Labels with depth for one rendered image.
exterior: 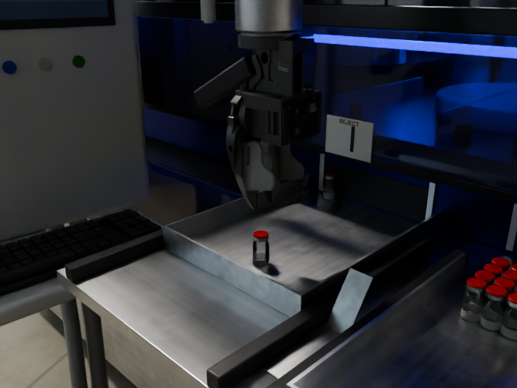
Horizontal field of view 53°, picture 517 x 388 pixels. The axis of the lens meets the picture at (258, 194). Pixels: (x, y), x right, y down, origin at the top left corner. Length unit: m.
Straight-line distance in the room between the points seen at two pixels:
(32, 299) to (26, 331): 1.42
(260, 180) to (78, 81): 0.51
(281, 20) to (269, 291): 0.30
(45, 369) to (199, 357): 1.52
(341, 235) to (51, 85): 0.57
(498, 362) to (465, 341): 0.04
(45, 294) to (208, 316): 0.32
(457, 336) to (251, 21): 0.40
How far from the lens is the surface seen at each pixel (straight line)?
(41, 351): 2.14
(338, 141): 0.82
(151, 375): 1.63
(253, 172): 0.63
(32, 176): 1.03
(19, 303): 0.85
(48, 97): 1.01
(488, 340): 0.62
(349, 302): 0.59
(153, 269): 0.72
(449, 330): 0.62
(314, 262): 0.72
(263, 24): 0.57
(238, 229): 0.81
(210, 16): 0.89
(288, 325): 0.57
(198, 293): 0.66
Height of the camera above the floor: 1.23
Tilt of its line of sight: 21 degrees down
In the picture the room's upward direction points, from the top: straight up
